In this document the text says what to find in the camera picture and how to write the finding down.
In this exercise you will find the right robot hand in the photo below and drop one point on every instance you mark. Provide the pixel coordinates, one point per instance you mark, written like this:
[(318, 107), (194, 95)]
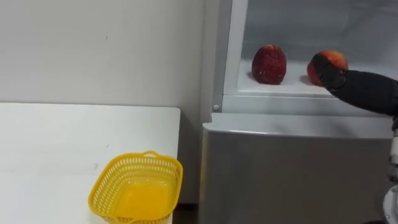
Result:
[(363, 90)]

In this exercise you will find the grey fridge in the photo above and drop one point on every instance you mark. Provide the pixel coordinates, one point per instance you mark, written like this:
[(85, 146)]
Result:
[(280, 174)]

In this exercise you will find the yellow plastic basket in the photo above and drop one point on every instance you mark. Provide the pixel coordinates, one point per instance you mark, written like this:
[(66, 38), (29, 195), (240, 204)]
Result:
[(136, 199)]

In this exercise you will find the white desk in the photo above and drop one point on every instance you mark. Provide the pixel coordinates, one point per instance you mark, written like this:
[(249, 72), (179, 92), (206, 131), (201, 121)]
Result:
[(46, 140)]

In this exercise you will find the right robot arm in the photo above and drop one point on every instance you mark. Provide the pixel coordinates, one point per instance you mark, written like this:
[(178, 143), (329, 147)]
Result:
[(393, 202)]

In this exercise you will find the red orange peach soft toy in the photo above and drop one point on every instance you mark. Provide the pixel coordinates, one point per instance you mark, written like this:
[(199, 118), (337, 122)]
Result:
[(335, 59)]

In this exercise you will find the dark red fruit soft toy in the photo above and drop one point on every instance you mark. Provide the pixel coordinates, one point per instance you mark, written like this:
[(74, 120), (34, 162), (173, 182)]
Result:
[(269, 65)]

